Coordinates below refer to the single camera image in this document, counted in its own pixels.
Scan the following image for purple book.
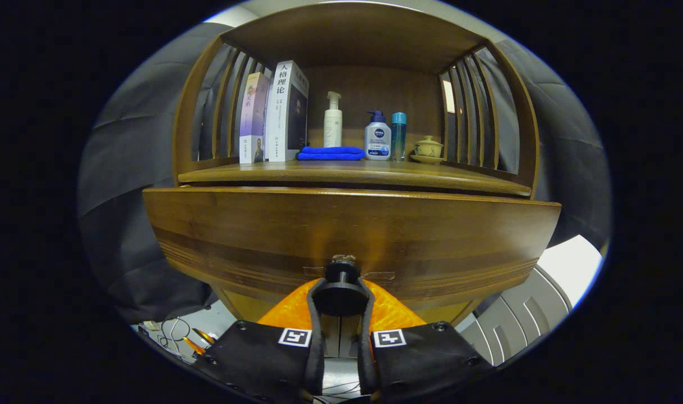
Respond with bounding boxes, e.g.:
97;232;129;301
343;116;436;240
239;72;271;164

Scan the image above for black backdrop cloth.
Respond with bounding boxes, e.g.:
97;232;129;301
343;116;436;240
75;22;614;326

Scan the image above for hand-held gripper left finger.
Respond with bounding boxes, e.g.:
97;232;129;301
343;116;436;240
193;277;326;404

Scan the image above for yellow lidded ceramic teacup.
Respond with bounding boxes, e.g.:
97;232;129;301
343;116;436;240
410;135;445;165

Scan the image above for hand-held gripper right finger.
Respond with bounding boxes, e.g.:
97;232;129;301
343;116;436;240
356;277;495;404

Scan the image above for white board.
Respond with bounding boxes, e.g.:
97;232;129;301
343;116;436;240
535;235;604;308

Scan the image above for blue folded cloth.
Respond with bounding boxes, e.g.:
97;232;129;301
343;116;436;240
297;146;366;162

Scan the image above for white book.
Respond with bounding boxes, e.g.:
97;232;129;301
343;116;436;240
264;60;310;163

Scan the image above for black cables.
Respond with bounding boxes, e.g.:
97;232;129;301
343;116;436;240
140;317;219;360

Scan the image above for black round drawer knob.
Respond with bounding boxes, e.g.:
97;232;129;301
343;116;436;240
311;261;371;318

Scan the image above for brown wooden countertop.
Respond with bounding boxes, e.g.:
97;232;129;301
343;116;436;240
178;160;533;197

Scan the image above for white bottle with blue cap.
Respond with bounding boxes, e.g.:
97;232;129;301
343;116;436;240
364;110;392;161

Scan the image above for brown wooden drawer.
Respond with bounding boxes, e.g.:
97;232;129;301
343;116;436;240
142;187;562;326

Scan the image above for white pump bottle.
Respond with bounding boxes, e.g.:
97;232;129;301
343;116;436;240
324;91;343;149

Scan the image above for brown wooden cabinet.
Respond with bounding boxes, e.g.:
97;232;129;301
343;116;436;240
172;0;540;360

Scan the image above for grey slotted plastic panel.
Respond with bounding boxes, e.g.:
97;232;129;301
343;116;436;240
456;264;575;368

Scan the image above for teal bottle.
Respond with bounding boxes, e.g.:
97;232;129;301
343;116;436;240
391;112;408;162

